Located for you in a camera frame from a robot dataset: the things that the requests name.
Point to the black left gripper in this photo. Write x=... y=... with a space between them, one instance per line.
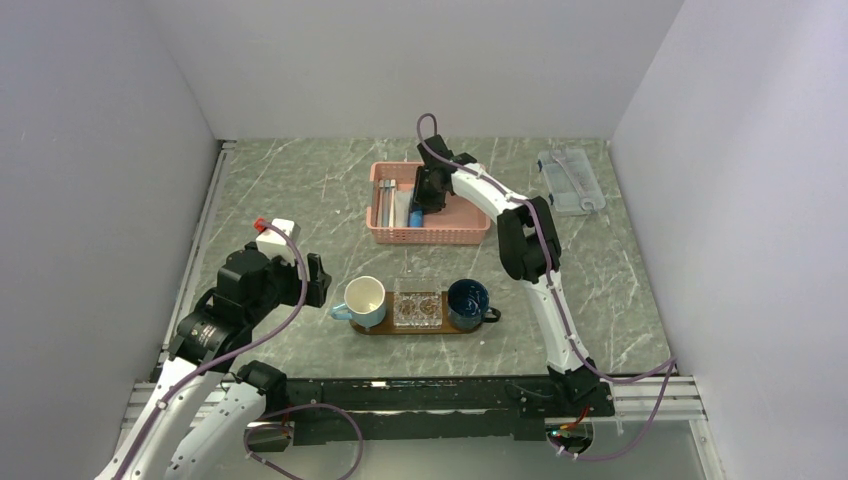
x=317 y=282

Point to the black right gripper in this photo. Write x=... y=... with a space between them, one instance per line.
x=429 y=205

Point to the blue toothpaste tube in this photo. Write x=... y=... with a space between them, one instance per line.
x=417 y=209

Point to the light blue mug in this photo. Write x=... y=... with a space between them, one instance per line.
x=364 y=302

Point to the pink plastic basket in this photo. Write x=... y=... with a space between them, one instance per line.
x=459 y=223

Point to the brown wooden oval tray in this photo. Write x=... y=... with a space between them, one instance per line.
x=387 y=327

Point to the clear acrylic holder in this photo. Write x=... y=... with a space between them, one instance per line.
x=417 y=303

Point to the dark blue mug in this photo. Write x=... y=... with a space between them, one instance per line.
x=469 y=306

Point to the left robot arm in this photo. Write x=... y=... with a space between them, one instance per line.
x=167 y=441

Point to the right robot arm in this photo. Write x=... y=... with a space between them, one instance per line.
x=529 y=252

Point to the clear plastic storage box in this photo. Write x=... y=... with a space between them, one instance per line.
x=572 y=184

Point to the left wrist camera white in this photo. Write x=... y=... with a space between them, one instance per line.
x=271 y=244

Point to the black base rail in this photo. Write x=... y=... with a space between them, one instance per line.
x=521 y=407

